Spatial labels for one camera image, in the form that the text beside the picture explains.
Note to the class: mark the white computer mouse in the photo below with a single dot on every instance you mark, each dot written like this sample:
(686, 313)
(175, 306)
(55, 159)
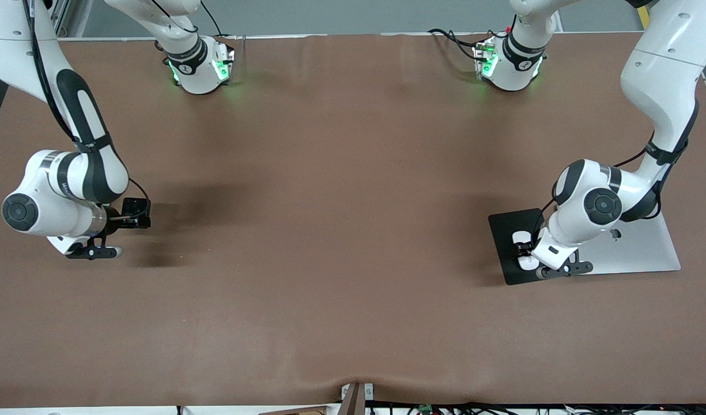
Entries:
(523, 236)

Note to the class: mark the black flip phone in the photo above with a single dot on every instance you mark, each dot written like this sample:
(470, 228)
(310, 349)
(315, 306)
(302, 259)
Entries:
(136, 204)

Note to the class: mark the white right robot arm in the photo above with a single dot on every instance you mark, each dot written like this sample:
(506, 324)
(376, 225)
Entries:
(70, 178)

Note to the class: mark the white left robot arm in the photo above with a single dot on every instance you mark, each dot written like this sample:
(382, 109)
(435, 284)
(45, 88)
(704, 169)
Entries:
(589, 219)

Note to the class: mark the dark grey mouse pad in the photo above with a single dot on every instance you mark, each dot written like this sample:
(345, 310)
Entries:
(502, 253)

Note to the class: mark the silver closed laptop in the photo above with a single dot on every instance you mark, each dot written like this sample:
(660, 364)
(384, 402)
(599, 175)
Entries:
(641, 248)

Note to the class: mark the small green circuit board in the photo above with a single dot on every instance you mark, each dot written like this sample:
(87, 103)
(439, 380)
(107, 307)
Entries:
(426, 409)

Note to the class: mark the brown table cover mat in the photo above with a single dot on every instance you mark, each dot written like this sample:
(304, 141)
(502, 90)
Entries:
(329, 300)

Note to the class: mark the grey metal edge bracket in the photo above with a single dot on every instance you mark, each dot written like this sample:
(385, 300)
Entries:
(370, 392)

